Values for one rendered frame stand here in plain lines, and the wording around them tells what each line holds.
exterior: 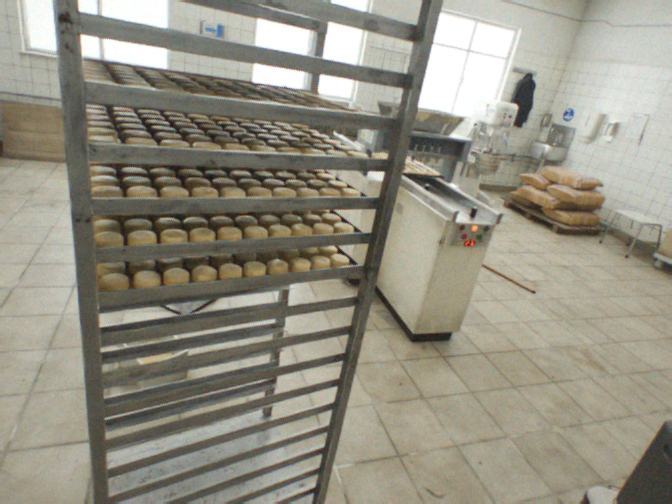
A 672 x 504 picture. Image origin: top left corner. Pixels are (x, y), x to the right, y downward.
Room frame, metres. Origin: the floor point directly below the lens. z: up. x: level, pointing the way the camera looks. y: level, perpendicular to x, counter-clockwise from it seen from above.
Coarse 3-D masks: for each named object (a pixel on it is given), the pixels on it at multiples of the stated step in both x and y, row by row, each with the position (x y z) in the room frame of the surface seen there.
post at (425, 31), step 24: (432, 0) 0.94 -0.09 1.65; (432, 24) 0.95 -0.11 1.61; (408, 72) 0.96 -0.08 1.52; (408, 96) 0.94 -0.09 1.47; (408, 120) 0.95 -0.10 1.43; (408, 144) 0.95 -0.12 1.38; (384, 192) 0.95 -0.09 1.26; (384, 216) 0.94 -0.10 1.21; (384, 240) 0.95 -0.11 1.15; (360, 288) 0.96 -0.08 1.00; (360, 312) 0.94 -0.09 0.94; (360, 336) 0.95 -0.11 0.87; (336, 408) 0.95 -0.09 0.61; (336, 432) 0.95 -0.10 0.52
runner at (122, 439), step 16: (320, 384) 0.93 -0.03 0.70; (336, 384) 0.96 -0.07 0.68; (256, 400) 0.83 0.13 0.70; (272, 400) 0.85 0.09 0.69; (192, 416) 0.74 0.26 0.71; (208, 416) 0.76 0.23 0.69; (224, 416) 0.78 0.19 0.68; (128, 432) 0.67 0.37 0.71; (144, 432) 0.68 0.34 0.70; (160, 432) 0.70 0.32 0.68
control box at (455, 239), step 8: (456, 224) 2.21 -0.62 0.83; (464, 224) 2.22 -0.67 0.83; (472, 224) 2.25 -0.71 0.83; (480, 224) 2.27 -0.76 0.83; (488, 224) 2.29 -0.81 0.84; (456, 232) 2.21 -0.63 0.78; (464, 232) 2.23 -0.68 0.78; (472, 232) 2.25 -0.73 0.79; (480, 232) 2.27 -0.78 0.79; (488, 232) 2.29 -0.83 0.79; (448, 240) 2.23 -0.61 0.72; (456, 240) 2.22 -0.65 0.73; (464, 240) 2.24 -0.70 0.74; (472, 240) 2.26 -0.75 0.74; (480, 240) 2.28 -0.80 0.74
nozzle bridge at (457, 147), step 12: (360, 132) 3.05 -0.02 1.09; (372, 132) 2.86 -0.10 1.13; (384, 132) 2.80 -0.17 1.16; (420, 132) 2.94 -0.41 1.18; (360, 144) 3.01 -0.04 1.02; (372, 144) 2.83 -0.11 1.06; (384, 144) 2.90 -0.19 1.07; (420, 144) 3.00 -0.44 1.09; (456, 144) 3.11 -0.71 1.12; (468, 144) 3.04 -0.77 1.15; (420, 156) 2.96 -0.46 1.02; (432, 156) 2.99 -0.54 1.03; (444, 156) 3.03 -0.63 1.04; (456, 156) 3.08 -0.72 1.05; (444, 168) 3.21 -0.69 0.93; (444, 180) 3.17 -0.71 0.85
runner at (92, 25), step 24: (96, 24) 0.65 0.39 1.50; (120, 24) 0.67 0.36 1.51; (144, 24) 0.69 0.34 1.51; (168, 48) 0.70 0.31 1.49; (192, 48) 0.72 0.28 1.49; (216, 48) 0.75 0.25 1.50; (240, 48) 0.77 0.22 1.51; (264, 48) 0.79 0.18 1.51; (312, 72) 0.84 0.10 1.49; (336, 72) 0.87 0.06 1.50; (360, 72) 0.90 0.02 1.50; (384, 72) 0.93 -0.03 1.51
